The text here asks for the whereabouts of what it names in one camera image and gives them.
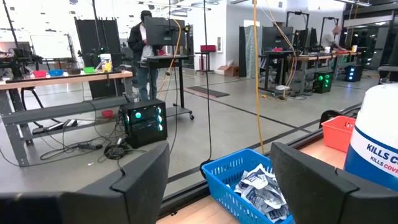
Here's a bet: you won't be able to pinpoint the black hanging cable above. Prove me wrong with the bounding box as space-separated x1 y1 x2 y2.
200 0 215 170

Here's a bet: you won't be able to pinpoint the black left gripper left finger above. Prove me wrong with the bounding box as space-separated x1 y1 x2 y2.
60 142 170 224

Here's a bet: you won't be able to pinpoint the cardboard box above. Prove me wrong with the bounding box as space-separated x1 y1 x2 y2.
217 64 239 78

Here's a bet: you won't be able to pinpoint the orange plastic basket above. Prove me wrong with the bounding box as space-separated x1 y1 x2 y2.
321 115 357 153

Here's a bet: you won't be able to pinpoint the wooden background table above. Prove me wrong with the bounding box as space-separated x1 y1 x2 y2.
287 51 363 94

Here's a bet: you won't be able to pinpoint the black computer tower blue lights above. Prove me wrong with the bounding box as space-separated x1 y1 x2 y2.
345 64 363 83

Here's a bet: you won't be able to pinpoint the person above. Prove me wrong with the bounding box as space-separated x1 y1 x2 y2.
322 25 346 50
127 10 162 102

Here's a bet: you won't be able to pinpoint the yellow hanging cable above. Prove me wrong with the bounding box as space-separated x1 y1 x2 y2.
252 0 265 155

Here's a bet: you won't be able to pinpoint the whiteboard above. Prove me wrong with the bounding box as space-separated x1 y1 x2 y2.
30 34 73 60

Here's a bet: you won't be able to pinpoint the black partition panel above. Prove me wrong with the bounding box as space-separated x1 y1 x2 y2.
74 17 122 100

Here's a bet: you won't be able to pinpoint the small background wipes canister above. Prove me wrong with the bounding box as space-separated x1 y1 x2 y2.
99 53 113 73

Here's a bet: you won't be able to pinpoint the coiled black floor cable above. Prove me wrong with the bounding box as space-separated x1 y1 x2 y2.
104 144 128 160

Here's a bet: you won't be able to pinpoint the blue plastic basket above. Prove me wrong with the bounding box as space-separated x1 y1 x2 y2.
201 148 296 224

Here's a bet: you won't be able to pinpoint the yellow cable at monitor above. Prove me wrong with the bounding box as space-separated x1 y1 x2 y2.
164 18 182 76

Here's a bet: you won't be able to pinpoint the black background monitor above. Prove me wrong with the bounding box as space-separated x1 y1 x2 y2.
262 26 294 52

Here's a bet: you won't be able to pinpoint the wooden workbench grey frame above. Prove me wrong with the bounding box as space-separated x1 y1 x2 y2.
0 70 134 167

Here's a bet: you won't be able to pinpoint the black monitor on stand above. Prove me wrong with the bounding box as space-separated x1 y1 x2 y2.
144 16 187 47

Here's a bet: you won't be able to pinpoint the dark floor mat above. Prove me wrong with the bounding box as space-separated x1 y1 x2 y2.
186 86 230 99

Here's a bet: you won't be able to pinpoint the black computer tower green lights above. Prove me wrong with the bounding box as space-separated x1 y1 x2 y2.
119 99 169 149
312 72 334 94

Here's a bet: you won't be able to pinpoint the black rolling monitor stand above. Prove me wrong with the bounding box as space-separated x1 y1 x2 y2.
138 54 195 121

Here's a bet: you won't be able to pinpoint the Lysol wipes canister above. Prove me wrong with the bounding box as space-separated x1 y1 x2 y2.
343 83 398 192

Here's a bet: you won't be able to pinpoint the grey-green partition panel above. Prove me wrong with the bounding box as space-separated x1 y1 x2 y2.
239 24 264 78

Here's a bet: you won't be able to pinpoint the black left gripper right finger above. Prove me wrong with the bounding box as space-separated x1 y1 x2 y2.
270 142 398 224

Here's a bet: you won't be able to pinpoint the black power strip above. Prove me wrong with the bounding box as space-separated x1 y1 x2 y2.
77 142 103 151

